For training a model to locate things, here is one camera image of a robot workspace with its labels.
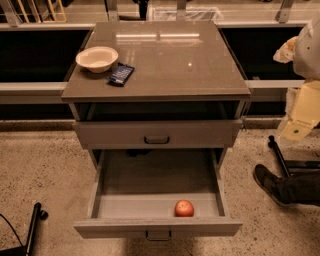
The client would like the closed top drawer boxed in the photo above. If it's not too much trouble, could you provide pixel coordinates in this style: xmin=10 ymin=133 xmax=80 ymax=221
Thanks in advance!
xmin=74 ymin=120 xmax=241 ymax=149

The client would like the blue snack packet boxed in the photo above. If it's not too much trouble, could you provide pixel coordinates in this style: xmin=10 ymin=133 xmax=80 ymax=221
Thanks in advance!
xmin=108 ymin=63 xmax=135 ymax=86

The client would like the black shoe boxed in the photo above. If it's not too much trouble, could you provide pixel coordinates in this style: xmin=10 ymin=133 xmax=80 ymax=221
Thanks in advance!
xmin=253 ymin=164 xmax=288 ymax=207

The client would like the dark trouser leg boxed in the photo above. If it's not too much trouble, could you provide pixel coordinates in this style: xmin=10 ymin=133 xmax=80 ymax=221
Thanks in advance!
xmin=277 ymin=172 xmax=320 ymax=205

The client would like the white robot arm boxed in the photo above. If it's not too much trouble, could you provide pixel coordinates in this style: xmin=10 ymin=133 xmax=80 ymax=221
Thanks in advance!
xmin=273 ymin=13 xmax=320 ymax=142

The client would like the black stand leg left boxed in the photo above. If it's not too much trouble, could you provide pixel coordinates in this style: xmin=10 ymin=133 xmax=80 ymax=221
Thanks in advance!
xmin=0 ymin=202 xmax=48 ymax=256

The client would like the grey drawer cabinet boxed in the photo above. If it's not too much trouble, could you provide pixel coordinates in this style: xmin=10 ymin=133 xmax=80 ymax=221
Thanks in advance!
xmin=60 ymin=20 xmax=252 ymax=158

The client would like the open middle drawer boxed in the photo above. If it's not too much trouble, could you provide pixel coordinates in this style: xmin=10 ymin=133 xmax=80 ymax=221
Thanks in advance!
xmin=74 ymin=149 xmax=242 ymax=241

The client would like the black chair leg right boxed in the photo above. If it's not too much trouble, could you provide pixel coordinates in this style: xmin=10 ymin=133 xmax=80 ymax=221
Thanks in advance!
xmin=268 ymin=135 xmax=320 ymax=177

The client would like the white paper bowl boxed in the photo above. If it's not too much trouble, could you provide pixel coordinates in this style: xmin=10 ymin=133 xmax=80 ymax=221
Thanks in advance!
xmin=76 ymin=46 xmax=119 ymax=73

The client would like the black cable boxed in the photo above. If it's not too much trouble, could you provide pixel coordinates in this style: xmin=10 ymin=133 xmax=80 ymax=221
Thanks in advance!
xmin=0 ymin=213 xmax=25 ymax=248

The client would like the red apple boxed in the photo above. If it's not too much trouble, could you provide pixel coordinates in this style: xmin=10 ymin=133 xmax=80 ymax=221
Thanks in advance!
xmin=174 ymin=200 xmax=194 ymax=217

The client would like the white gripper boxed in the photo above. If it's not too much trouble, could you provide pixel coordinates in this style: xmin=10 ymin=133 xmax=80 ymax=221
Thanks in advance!
xmin=273 ymin=37 xmax=320 ymax=142

